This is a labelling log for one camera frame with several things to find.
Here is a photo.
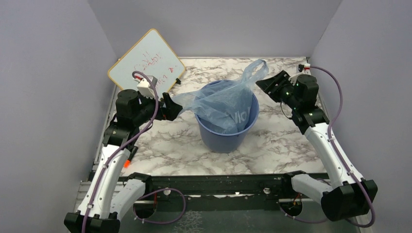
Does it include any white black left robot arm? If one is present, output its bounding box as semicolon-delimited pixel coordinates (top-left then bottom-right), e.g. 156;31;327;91
64;89;182;233

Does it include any black orange marker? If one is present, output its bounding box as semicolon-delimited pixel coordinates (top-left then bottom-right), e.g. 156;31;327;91
123;146;138;168

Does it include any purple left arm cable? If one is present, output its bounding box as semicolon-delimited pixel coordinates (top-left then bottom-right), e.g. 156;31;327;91
80;70;187;233

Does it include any yellow-framed whiteboard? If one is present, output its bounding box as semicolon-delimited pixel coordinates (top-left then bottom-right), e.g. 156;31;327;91
107;29;186;94

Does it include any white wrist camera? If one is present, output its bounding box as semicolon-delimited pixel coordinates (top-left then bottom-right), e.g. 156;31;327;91
289;63;310;83
136;76;155;99

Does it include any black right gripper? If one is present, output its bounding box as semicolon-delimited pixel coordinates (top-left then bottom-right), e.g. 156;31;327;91
256;70;301;109

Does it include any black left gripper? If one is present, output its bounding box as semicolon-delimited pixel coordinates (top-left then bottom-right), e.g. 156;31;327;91
134;90;183;126

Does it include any light blue trash bag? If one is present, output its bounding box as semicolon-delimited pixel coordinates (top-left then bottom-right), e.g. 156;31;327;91
172;59;269;134

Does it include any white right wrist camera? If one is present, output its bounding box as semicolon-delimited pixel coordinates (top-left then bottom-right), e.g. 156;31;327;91
289;63;310;83

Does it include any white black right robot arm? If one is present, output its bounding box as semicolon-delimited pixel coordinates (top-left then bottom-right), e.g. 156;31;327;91
256;71;378;221

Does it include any blue plastic trash bin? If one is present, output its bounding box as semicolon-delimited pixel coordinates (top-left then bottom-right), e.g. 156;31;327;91
195;81;259;153

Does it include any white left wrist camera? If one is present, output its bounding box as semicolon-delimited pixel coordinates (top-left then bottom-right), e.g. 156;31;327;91
136;76;155;99

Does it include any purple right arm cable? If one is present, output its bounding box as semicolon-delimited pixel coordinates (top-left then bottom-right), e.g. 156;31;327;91
279;63;377;228

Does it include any black metal mounting rail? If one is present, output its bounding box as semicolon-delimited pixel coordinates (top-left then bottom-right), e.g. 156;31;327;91
122;173;313;213

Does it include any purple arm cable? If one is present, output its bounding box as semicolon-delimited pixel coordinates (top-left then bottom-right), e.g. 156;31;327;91
80;70;187;233
279;63;377;228

